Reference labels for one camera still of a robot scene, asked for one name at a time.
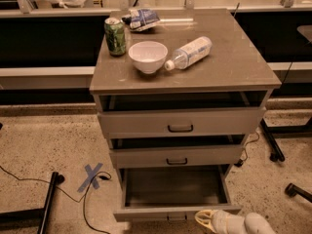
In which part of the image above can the blue white snack bag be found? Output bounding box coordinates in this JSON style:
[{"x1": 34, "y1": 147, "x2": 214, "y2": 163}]
[{"x1": 122, "y1": 9, "x2": 160, "y2": 32}]

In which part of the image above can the black stand leg right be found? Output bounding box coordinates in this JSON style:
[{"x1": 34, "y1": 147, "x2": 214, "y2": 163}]
[{"x1": 260, "y1": 118, "x2": 312, "y2": 162}]

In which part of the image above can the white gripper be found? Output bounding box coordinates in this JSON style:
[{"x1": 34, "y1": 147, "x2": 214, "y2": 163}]
[{"x1": 195, "y1": 210, "x2": 248, "y2": 234}]

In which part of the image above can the orange cable by cabinet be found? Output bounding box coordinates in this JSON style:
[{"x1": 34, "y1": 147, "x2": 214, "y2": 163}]
[{"x1": 234, "y1": 131, "x2": 261, "y2": 168}]

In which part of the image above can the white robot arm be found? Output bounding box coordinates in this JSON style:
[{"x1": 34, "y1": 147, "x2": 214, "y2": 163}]
[{"x1": 195, "y1": 210, "x2": 276, "y2": 234}]

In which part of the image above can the green soda can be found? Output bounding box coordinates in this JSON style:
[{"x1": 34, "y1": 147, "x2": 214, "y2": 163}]
[{"x1": 104, "y1": 18, "x2": 126, "y2": 56}]

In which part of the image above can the black caster leg far right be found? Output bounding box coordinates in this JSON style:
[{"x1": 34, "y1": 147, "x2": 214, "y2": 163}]
[{"x1": 285, "y1": 183, "x2": 312, "y2": 203}]

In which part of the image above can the grey drawer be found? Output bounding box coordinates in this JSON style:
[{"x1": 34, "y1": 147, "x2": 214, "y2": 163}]
[
  {"x1": 114, "y1": 166, "x2": 241, "y2": 222},
  {"x1": 110, "y1": 144, "x2": 243, "y2": 169},
  {"x1": 97, "y1": 107, "x2": 265, "y2": 139}
]

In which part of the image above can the black stand leg left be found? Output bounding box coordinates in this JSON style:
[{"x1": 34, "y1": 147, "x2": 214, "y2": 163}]
[{"x1": 0, "y1": 172, "x2": 64, "y2": 234}]

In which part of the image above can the grey drawer cabinet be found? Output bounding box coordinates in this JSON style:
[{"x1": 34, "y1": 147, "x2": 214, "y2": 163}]
[{"x1": 89, "y1": 7, "x2": 283, "y2": 187}]

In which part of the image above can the black stand leg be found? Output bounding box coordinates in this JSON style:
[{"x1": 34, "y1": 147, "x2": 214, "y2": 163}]
[
  {"x1": 260, "y1": 118, "x2": 312, "y2": 162},
  {"x1": 0, "y1": 172, "x2": 64, "y2": 234}
]

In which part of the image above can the white bowl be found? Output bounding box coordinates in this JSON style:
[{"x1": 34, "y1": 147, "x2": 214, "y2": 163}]
[{"x1": 128, "y1": 41, "x2": 168, "y2": 74}]

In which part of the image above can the black floor cable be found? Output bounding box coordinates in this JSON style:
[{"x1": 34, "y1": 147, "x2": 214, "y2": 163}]
[{"x1": 0, "y1": 165, "x2": 113, "y2": 234}]

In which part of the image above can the clear plastic water bottle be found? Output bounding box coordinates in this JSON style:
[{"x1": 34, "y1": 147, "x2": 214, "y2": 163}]
[{"x1": 165, "y1": 36, "x2": 213, "y2": 71}]

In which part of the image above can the blue tape cross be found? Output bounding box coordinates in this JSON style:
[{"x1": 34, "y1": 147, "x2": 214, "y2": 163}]
[{"x1": 78, "y1": 163, "x2": 102, "y2": 193}]

